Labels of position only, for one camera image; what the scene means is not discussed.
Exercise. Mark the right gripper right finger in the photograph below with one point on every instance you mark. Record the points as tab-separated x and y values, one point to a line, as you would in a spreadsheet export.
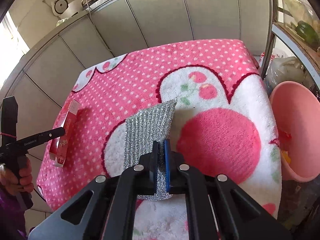
217	208

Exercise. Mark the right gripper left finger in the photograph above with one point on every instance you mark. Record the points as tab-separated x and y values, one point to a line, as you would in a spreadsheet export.
105	208

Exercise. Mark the red cigarette box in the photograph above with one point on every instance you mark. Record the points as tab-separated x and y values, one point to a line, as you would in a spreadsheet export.
66	120

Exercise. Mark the silver glitter scouring cloth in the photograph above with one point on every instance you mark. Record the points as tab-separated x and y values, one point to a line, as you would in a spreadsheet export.
142	129

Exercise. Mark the grey kitchen cabinet counter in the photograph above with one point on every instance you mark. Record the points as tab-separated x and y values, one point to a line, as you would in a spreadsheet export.
114	27

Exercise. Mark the pink polka dot blanket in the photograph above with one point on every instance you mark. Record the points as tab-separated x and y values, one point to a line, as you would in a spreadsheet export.
223	124

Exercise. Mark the pink plastic basin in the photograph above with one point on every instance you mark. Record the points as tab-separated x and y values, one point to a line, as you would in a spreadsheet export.
296	111

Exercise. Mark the white rice cooker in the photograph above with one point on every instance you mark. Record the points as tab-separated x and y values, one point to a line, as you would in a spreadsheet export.
64	9

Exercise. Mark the white plastic sack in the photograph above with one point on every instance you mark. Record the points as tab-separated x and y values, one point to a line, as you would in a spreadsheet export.
283	68

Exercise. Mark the metal shelf rack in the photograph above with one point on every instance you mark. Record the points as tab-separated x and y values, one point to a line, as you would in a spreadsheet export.
301	50

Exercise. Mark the green bell pepper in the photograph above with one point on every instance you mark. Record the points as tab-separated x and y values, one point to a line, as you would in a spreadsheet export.
306	31

